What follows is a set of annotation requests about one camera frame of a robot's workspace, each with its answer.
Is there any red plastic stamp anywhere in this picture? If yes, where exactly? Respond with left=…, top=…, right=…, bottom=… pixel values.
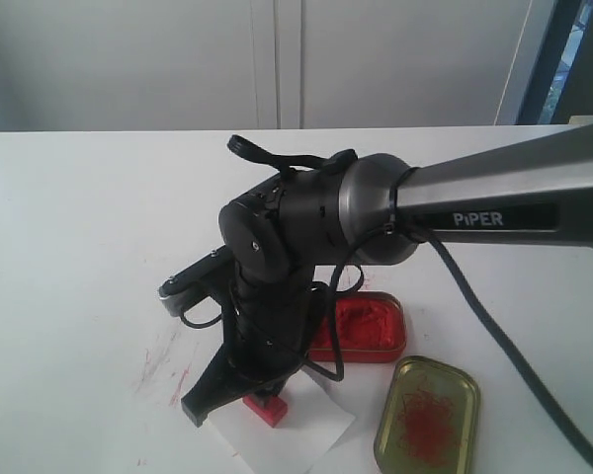
left=242, top=394, right=288, bottom=428

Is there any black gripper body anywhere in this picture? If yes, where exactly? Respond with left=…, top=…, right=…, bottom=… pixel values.
left=222, top=262, right=326, bottom=390

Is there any red ink pad tin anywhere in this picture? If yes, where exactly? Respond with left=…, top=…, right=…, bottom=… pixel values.
left=336, top=291, right=407, bottom=363

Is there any gold tin lid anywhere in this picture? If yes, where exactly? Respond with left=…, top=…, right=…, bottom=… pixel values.
left=374, top=355, right=481, bottom=473

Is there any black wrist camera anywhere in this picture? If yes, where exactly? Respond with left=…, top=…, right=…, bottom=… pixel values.
left=158, top=246, right=235, bottom=332

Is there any white paper slip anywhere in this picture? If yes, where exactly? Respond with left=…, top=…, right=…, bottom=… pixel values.
left=209, top=371, right=355, bottom=473

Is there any black grey cable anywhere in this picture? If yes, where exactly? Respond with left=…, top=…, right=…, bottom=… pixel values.
left=296, top=216, right=593, bottom=474

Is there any white cabinet with doors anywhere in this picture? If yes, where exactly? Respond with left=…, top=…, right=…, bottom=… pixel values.
left=0, top=1, right=554, bottom=131

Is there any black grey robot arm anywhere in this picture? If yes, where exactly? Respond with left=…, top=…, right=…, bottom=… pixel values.
left=182, top=124, right=593, bottom=426

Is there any dark window frame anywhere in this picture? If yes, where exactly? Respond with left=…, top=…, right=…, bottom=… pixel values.
left=515, top=1, right=593, bottom=125

